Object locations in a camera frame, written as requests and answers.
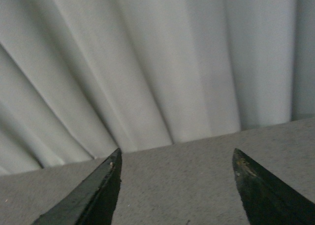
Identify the white pleated curtain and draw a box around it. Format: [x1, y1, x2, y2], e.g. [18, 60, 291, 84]
[0, 0, 315, 175]

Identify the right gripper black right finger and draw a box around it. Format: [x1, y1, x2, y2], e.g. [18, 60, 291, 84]
[232, 148, 315, 225]

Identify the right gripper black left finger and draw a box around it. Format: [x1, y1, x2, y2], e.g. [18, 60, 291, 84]
[33, 148, 122, 225]

